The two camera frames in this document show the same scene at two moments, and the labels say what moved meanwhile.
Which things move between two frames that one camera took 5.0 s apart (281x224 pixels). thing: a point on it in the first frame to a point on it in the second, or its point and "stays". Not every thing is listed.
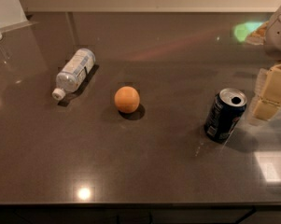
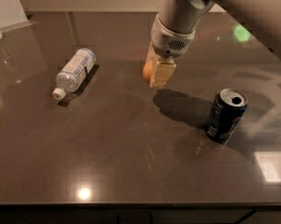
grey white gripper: x=278 y=36 to x=168 y=44
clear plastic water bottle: x=73 y=71 stays
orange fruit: x=126 y=99 to x=147 y=70
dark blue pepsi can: x=224 y=113 stays
